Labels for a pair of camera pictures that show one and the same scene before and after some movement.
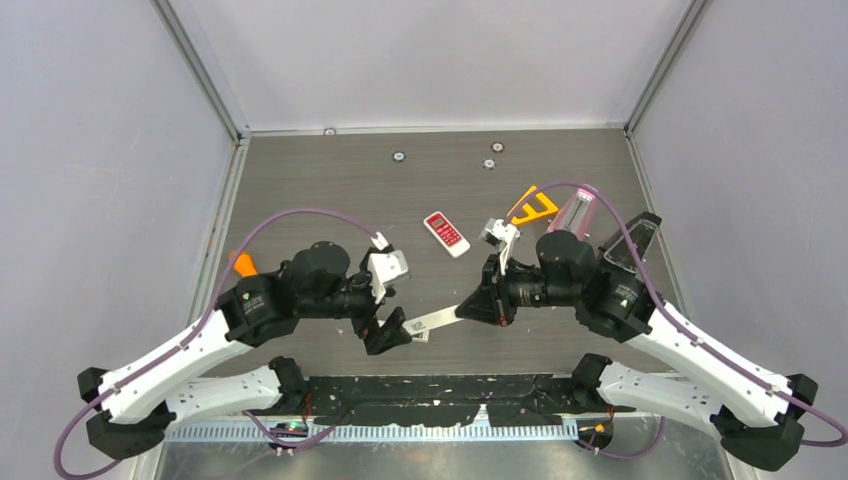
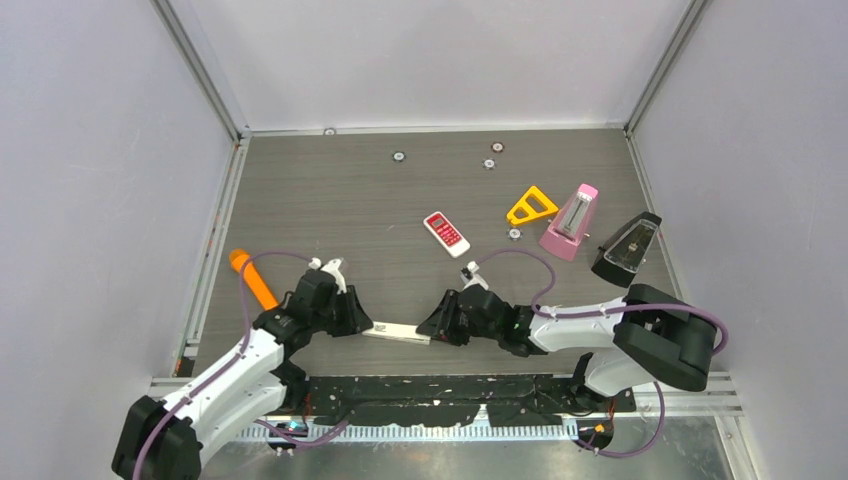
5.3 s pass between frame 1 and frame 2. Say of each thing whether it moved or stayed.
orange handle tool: stayed
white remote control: stayed
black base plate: stayed
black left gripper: moved
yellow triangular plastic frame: stayed
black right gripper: moved
